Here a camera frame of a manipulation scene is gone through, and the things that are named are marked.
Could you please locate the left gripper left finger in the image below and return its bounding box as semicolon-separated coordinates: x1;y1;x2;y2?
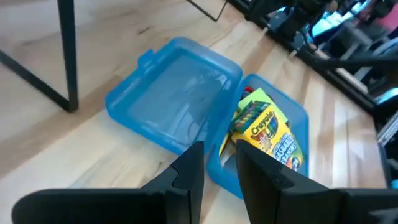
11;141;205;224

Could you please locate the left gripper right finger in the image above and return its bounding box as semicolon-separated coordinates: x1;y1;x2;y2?
235;139;398;224

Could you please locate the Crayola crayon box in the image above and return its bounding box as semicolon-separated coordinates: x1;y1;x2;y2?
219;99;305;172

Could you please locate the blue translucent plastic pencil box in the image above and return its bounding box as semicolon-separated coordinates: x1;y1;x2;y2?
104;36;310;200

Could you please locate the wooden shelf riser black frame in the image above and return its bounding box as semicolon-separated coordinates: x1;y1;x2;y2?
0;0;229;113

